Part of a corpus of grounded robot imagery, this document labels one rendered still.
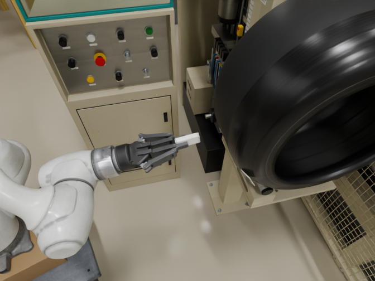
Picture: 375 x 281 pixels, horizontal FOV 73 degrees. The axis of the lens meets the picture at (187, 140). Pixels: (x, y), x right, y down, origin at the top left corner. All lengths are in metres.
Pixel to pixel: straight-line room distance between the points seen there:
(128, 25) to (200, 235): 1.33
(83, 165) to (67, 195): 0.11
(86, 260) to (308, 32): 1.06
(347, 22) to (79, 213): 0.69
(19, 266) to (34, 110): 1.95
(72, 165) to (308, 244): 1.60
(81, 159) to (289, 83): 0.54
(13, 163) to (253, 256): 1.42
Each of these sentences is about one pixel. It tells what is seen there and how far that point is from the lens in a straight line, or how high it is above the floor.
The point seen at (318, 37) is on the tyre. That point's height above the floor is 1.45.
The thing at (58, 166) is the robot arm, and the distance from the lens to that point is 0.74.
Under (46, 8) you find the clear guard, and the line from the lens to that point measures 1.15.
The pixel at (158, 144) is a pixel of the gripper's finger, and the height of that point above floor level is 1.16.
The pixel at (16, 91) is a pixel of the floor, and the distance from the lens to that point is 3.21.
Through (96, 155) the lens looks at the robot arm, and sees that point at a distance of 0.72.
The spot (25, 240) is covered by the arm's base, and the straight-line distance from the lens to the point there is 1.15.
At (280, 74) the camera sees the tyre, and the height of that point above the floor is 1.39.
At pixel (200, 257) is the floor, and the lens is 1.78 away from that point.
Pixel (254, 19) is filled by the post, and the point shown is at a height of 1.30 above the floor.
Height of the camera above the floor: 1.72
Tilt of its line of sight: 51 degrees down
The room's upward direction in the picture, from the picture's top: straight up
